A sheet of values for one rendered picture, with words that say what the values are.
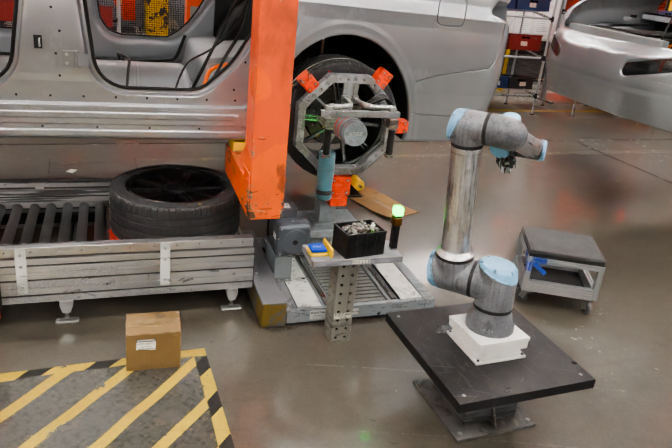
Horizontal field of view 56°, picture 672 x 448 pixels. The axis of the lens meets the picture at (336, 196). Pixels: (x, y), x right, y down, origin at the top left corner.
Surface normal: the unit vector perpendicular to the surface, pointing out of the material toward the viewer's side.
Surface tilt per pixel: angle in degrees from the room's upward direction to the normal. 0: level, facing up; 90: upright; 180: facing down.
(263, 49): 90
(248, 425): 0
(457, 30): 90
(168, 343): 90
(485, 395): 0
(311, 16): 90
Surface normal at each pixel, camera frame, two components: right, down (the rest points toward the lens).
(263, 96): 0.32, 0.37
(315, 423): 0.11, -0.93
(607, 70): -0.89, 0.02
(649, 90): -0.67, 0.21
